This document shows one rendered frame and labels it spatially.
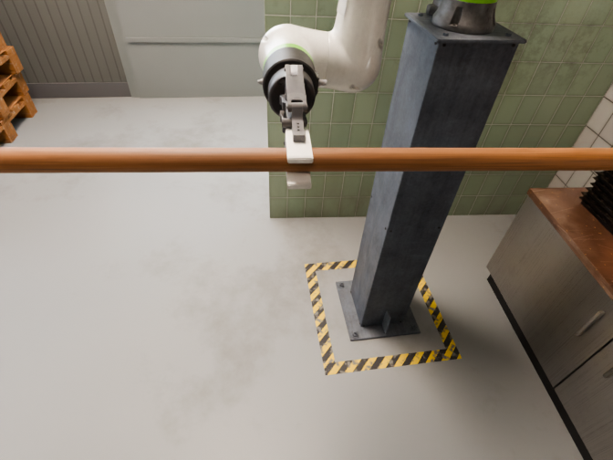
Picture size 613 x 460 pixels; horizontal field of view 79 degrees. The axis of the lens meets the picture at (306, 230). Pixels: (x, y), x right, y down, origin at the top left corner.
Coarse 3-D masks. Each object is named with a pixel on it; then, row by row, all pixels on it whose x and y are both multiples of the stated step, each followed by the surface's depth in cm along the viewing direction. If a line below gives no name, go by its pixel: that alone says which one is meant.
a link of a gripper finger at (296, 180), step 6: (288, 174) 47; (294, 174) 47; (300, 174) 47; (306, 174) 47; (288, 180) 46; (294, 180) 46; (300, 180) 46; (306, 180) 46; (288, 186) 46; (294, 186) 46; (300, 186) 46; (306, 186) 46
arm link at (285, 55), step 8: (280, 48) 62; (288, 48) 62; (296, 48) 62; (272, 56) 62; (280, 56) 60; (288, 56) 59; (296, 56) 60; (304, 56) 61; (272, 64) 59; (280, 64) 59; (288, 64) 59; (296, 64) 59; (304, 64) 59; (312, 64) 62; (264, 72) 62; (272, 72) 60; (312, 72) 60; (264, 80) 61; (312, 80) 61; (320, 80) 63; (264, 88) 61
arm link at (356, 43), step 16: (352, 0) 63; (368, 0) 63; (384, 0) 63; (352, 16) 65; (368, 16) 64; (384, 16) 66; (336, 32) 68; (352, 32) 66; (368, 32) 66; (384, 32) 68; (336, 48) 68; (352, 48) 67; (368, 48) 67; (336, 64) 68; (352, 64) 69; (368, 64) 69; (336, 80) 71; (352, 80) 71; (368, 80) 71
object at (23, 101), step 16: (0, 32) 252; (0, 48) 251; (0, 64) 246; (16, 64) 263; (0, 80) 255; (16, 80) 267; (0, 96) 247; (16, 96) 274; (0, 112) 246; (16, 112) 265; (32, 112) 284; (0, 128) 247
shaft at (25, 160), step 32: (0, 160) 42; (32, 160) 43; (64, 160) 43; (96, 160) 43; (128, 160) 44; (160, 160) 44; (192, 160) 44; (224, 160) 45; (256, 160) 45; (320, 160) 46; (352, 160) 46; (384, 160) 46; (416, 160) 47; (448, 160) 47; (480, 160) 47; (512, 160) 48; (544, 160) 48; (576, 160) 49; (608, 160) 49
